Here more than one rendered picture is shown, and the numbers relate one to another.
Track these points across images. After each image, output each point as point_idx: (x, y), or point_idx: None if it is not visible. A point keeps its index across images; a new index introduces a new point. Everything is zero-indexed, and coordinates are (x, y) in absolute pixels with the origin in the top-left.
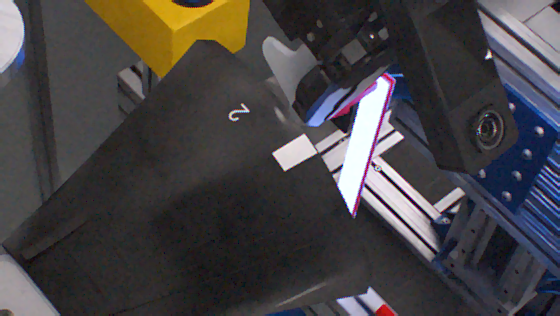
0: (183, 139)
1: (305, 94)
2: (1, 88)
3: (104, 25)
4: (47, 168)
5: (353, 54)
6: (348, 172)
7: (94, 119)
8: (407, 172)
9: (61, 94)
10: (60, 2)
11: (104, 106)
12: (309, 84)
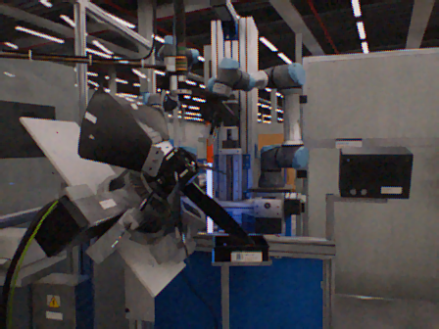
0: None
1: (213, 123)
2: (191, 93)
3: (105, 281)
4: None
5: (218, 113)
6: (209, 192)
7: (103, 322)
8: None
9: (96, 307)
10: (96, 268)
11: (105, 317)
12: (213, 121)
